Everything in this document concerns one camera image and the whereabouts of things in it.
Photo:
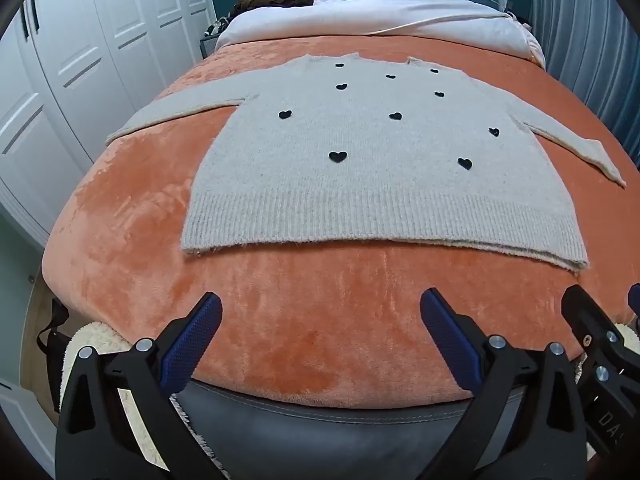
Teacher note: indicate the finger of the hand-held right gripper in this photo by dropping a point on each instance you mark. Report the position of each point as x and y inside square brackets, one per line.
[635, 300]
[580, 310]

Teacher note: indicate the beige sweater with black hearts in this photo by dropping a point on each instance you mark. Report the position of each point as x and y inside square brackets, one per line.
[360, 170]

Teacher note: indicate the white wardrobe doors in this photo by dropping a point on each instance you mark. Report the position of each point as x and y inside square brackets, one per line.
[75, 60]

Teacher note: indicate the blue-grey curtain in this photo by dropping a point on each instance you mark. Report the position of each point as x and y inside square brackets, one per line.
[580, 20]

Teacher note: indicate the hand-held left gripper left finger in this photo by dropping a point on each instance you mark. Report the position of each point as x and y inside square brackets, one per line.
[192, 345]

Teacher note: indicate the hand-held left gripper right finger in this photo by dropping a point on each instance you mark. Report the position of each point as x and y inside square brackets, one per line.
[450, 340]

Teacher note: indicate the brown cloth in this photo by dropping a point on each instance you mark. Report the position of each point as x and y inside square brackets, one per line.
[275, 1]

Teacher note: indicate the grey leather bed frame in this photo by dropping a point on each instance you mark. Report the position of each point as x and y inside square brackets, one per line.
[325, 435]

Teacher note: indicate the white duvet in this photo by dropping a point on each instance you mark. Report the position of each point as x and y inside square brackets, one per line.
[400, 15]

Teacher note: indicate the cream fluffy rug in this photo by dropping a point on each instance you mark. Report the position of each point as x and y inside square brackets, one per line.
[102, 336]

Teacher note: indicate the orange plush blanket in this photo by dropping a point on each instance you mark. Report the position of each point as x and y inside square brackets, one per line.
[310, 320]

